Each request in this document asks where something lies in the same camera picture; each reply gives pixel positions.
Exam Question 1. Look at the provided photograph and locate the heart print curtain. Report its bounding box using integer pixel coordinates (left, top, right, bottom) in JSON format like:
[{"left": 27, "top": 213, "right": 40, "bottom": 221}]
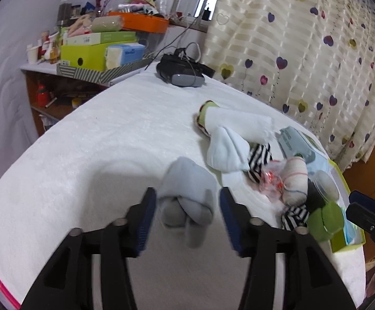
[{"left": 203, "top": 0, "right": 375, "bottom": 172}]

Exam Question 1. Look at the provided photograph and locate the white tray with green edge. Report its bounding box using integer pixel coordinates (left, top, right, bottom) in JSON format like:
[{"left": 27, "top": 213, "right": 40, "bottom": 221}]
[{"left": 328, "top": 158, "right": 367, "bottom": 253}]

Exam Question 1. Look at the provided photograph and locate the orange box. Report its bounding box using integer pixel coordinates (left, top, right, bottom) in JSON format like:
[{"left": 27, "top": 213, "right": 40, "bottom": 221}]
[{"left": 108, "top": 11, "right": 170, "bottom": 35}]

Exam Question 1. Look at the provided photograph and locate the pale blue white sock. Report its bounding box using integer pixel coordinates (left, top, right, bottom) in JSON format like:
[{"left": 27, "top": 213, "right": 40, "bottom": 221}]
[{"left": 207, "top": 127, "right": 250, "bottom": 172}]

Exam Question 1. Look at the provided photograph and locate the clear jar with dark lid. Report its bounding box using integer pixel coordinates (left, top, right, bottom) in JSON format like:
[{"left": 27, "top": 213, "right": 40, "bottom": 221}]
[{"left": 313, "top": 170, "right": 340, "bottom": 201}]

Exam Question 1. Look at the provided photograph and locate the glass jar with dark lid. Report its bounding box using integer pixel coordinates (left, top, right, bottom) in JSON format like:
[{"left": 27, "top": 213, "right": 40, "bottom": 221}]
[{"left": 57, "top": 0, "right": 75, "bottom": 27}]

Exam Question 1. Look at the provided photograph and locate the beige fabric roll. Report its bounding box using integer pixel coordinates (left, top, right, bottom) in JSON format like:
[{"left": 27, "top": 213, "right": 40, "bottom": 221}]
[{"left": 91, "top": 15, "right": 124, "bottom": 34}]

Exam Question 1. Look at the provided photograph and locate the white cable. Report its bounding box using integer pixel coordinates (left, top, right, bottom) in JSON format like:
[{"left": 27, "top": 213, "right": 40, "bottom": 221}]
[{"left": 185, "top": 42, "right": 205, "bottom": 63}]

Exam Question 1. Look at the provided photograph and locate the blue tissue pack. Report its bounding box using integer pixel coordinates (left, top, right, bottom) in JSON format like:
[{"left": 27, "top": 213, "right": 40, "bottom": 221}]
[{"left": 106, "top": 43, "right": 146, "bottom": 70}]

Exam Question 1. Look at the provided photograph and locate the green rolled sock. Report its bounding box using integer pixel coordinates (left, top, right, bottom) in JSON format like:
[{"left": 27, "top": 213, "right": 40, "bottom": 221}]
[{"left": 308, "top": 201, "right": 347, "bottom": 242}]

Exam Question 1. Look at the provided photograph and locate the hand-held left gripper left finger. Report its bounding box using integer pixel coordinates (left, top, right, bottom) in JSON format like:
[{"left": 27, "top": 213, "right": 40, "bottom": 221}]
[{"left": 20, "top": 187, "right": 157, "bottom": 310}]

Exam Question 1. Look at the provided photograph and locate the green and white flat box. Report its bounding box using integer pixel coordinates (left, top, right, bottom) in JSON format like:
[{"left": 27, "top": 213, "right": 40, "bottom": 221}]
[{"left": 63, "top": 32, "right": 138, "bottom": 47}]

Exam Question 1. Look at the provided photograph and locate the light grey sock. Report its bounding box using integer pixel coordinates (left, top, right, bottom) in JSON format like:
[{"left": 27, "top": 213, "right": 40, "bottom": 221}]
[{"left": 159, "top": 157, "right": 218, "bottom": 249}]

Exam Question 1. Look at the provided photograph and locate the white paper cup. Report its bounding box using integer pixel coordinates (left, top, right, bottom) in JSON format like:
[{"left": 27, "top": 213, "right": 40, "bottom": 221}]
[{"left": 26, "top": 43, "right": 40, "bottom": 64}]

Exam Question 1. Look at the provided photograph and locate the red and white figure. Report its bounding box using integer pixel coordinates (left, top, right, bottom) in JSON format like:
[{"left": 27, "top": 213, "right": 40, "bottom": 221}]
[{"left": 39, "top": 30, "right": 53, "bottom": 60}]

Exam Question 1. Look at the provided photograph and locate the striped cardboard tray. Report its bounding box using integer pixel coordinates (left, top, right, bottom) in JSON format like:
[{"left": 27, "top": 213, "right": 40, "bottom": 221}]
[{"left": 57, "top": 56, "right": 153, "bottom": 85}]

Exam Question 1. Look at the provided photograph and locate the red bottle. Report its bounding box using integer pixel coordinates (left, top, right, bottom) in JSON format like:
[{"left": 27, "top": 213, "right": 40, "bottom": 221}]
[{"left": 36, "top": 83, "right": 51, "bottom": 108}]

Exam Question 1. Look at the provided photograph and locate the wooden shelf unit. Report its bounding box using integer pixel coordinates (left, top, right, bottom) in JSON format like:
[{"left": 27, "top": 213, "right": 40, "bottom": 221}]
[{"left": 20, "top": 61, "right": 111, "bottom": 137}]

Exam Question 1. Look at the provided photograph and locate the pink plush cloth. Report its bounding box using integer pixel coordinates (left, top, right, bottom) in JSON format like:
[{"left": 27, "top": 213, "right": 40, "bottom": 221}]
[{"left": 68, "top": 14, "right": 96, "bottom": 37}]

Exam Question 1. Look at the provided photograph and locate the grey black headset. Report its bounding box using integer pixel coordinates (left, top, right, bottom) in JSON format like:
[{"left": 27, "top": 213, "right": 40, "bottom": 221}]
[{"left": 156, "top": 48, "right": 215, "bottom": 88}]

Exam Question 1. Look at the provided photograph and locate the black cable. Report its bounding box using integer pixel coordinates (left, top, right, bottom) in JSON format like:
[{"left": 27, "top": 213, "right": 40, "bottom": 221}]
[{"left": 145, "top": 15, "right": 207, "bottom": 72}]

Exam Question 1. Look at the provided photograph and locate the pink patterned sock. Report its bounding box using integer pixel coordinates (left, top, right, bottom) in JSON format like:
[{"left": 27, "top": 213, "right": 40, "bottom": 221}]
[{"left": 260, "top": 161, "right": 289, "bottom": 199}]

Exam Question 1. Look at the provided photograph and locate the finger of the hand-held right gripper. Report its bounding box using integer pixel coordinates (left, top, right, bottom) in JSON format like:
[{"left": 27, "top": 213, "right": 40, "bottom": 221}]
[
  {"left": 346, "top": 202, "right": 375, "bottom": 232},
  {"left": 349, "top": 190, "right": 375, "bottom": 209}
]

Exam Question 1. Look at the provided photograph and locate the light blue cloth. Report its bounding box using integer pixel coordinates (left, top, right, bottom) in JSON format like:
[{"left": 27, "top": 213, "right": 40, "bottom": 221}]
[{"left": 344, "top": 206, "right": 364, "bottom": 244}]

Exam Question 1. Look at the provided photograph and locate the pile of colourful packets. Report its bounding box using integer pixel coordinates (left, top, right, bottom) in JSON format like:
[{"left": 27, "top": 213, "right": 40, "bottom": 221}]
[{"left": 118, "top": 0, "right": 172, "bottom": 19}]

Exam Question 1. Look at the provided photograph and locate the lime green box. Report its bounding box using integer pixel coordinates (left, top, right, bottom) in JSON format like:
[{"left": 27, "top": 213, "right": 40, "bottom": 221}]
[{"left": 60, "top": 43, "right": 123, "bottom": 72}]

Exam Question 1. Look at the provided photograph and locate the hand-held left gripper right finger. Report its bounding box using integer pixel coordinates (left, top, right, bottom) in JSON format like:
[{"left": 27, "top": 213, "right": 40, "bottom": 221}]
[{"left": 219, "top": 186, "right": 357, "bottom": 310}]

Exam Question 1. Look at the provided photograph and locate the cream sock with red stripes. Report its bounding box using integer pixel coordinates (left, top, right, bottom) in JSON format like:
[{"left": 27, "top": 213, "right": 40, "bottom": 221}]
[{"left": 282, "top": 157, "right": 309, "bottom": 205}]

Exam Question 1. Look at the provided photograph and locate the amber bottle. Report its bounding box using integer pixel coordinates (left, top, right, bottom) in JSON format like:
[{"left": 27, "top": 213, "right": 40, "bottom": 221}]
[{"left": 49, "top": 40, "right": 61, "bottom": 65}]

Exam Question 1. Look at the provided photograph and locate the green and white sock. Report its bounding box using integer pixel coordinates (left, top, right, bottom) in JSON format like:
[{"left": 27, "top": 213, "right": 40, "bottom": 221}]
[{"left": 194, "top": 101, "right": 276, "bottom": 140}]

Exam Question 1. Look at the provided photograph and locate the pale blue wipes pack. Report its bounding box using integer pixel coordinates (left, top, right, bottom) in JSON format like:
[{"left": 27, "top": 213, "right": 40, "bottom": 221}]
[{"left": 277, "top": 126, "right": 331, "bottom": 176}]

